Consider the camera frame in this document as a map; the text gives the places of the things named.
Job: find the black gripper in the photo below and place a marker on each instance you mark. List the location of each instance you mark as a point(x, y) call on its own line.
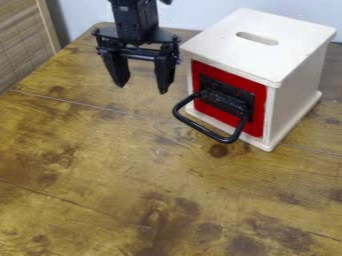
point(159, 46)

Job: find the black metal drawer handle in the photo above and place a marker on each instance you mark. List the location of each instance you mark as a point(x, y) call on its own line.
point(219, 99)

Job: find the red drawer front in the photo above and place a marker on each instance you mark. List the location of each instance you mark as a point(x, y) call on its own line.
point(254, 126)

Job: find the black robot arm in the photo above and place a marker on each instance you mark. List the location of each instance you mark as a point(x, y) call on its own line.
point(137, 38)

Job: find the wooden panel at left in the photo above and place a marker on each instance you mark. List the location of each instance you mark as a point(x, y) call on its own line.
point(28, 39)

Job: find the white wooden box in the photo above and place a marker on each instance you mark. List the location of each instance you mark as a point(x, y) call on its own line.
point(275, 51)

